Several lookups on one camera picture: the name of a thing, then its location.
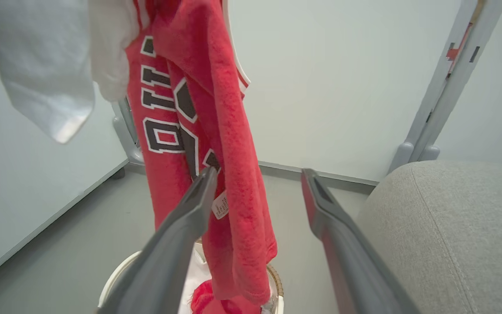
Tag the red basketball jersey black letters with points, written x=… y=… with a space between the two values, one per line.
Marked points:
x=159 y=187

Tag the white garment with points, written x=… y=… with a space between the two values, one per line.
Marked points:
x=111 y=52

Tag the white laundry basket woven rim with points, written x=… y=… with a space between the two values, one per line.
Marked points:
x=116 y=275

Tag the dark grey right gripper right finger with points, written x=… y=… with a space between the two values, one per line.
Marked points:
x=351 y=261

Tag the pale grey-white cloth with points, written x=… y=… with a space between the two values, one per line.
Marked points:
x=42 y=65

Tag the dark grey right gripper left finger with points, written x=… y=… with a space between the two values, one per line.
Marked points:
x=170 y=253

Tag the grey partition stand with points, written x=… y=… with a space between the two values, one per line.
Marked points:
x=447 y=83
x=125 y=135

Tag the grey fabric sofa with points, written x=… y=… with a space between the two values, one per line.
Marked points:
x=451 y=235

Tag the red fluffy garment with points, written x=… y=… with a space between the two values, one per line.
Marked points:
x=238 y=174

